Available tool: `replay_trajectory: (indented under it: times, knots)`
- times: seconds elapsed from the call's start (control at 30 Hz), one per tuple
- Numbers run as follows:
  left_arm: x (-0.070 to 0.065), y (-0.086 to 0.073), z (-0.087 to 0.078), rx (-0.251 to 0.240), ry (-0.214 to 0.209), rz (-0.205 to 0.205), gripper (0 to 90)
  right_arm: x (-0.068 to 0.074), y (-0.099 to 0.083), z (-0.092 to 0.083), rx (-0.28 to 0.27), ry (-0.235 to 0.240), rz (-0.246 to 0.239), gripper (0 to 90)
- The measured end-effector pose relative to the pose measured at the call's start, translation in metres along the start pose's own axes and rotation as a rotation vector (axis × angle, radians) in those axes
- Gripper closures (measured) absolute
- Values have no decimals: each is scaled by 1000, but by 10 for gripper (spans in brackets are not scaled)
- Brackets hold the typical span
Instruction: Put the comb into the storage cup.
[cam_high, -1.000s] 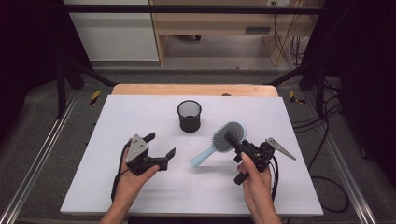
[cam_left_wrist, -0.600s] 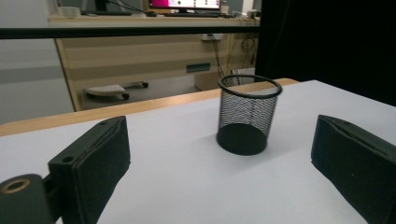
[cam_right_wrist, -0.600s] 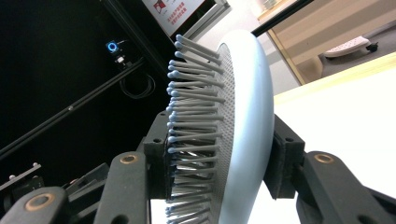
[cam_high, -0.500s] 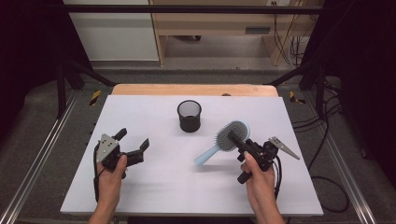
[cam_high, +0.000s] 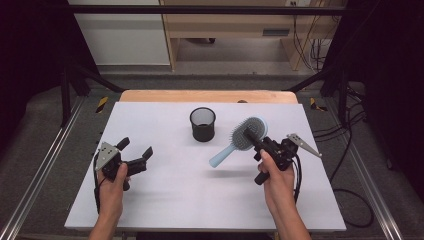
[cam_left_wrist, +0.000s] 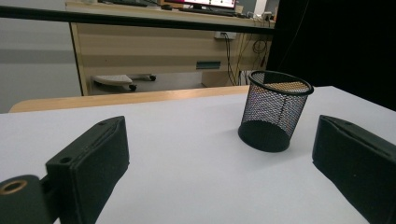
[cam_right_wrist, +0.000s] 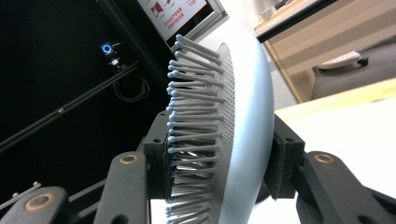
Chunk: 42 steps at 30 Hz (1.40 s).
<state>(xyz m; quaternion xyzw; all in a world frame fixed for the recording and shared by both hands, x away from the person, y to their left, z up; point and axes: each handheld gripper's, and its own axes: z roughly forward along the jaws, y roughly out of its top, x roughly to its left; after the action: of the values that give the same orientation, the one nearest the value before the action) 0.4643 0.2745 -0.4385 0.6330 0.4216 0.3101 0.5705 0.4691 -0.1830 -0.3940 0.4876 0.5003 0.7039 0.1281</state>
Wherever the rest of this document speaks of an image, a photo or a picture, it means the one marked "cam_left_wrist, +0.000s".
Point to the grey desk label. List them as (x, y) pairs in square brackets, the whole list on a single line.
[(208, 65)]

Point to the black horizontal frame bar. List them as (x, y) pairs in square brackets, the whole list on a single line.
[(124, 21)]

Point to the wooden table board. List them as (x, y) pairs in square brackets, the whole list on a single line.
[(124, 98)]

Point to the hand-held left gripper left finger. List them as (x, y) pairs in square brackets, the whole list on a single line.
[(90, 161)]

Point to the white power strip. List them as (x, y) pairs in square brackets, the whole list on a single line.
[(224, 35)]

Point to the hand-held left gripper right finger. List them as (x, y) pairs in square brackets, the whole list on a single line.
[(358, 165)]

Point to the light wooden desk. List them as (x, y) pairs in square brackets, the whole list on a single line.
[(140, 49)]

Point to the black keyboard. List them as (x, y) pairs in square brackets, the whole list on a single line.
[(207, 11)]

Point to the black mesh pen holder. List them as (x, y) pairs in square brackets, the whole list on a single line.
[(271, 124)]

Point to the black curtain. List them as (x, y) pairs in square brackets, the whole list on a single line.
[(342, 46)]

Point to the computer monitor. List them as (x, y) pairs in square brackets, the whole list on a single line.
[(202, 3)]

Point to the white cabinet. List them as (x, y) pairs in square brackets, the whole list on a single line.
[(34, 62)]

